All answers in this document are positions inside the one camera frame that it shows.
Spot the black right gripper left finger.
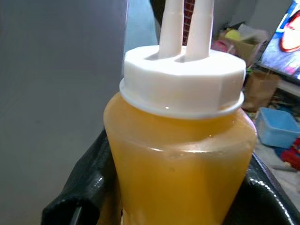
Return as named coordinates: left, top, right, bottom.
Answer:
left=42, top=127, right=122, bottom=225

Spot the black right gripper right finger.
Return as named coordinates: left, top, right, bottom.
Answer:
left=236, top=152, right=300, bottom=225

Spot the orange squeeze bottle twin-nozzle cap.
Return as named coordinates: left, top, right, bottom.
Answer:
left=103, top=0, right=258, bottom=225

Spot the grey fridge door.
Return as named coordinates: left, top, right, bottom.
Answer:
left=0, top=0, right=128, bottom=225

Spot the red toy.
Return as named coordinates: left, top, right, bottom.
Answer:
left=280, top=138, right=300, bottom=171

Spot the blue plastic container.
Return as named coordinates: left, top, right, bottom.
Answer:
left=255, top=107, right=300, bottom=149

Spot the brown paper bag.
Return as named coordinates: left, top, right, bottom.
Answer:
left=241, top=70, right=282, bottom=113

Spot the brown cardboard box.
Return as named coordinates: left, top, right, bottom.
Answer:
left=219, top=23, right=269, bottom=68

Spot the colourful cartoon picture panel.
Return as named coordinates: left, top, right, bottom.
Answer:
left=260, top=0, right=300, bottom=85

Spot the pink bag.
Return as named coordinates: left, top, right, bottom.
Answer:
left=212, top=39, right=229, bottom=53

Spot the yellow ball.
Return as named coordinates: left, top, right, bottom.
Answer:
left=225, top=29, right=242, bottom=42

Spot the red brick-tile pillar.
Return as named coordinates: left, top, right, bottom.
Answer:
left=183, top=0, right=195, bottom=45

